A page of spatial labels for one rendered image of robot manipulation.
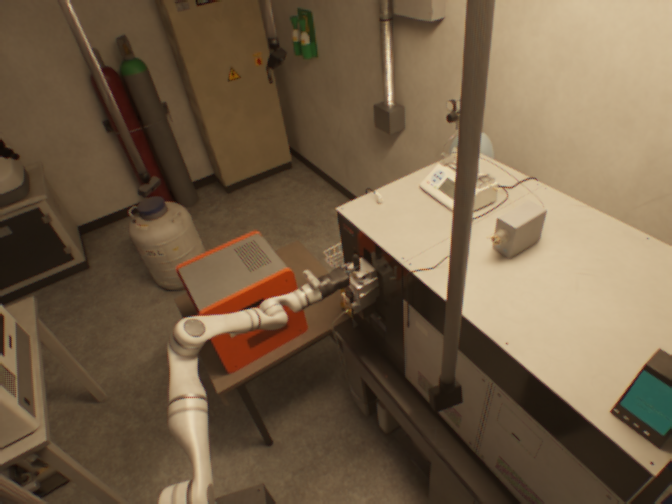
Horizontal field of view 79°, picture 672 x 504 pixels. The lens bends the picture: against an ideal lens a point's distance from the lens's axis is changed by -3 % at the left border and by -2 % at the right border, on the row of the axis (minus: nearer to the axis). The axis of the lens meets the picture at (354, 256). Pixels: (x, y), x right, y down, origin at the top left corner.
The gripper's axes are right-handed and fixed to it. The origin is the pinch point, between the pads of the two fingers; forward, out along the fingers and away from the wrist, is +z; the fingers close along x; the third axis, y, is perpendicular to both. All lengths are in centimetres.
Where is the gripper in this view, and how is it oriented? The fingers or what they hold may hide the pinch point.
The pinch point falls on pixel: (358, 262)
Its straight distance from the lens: 152.1
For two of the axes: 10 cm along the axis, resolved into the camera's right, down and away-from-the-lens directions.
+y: 1.0, 7.4, 6.6
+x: 5.5, 5.1, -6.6
